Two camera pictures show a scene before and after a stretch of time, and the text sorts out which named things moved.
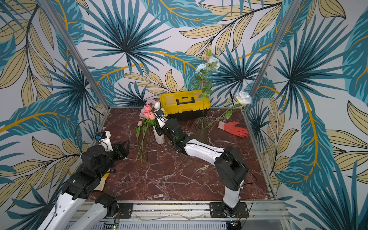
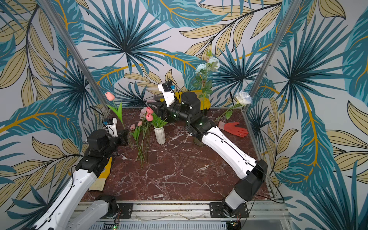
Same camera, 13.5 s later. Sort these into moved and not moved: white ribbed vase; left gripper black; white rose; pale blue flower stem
Moved: left gripper black
Not moved: pale blue flower stem; white ribbed vase; white rose
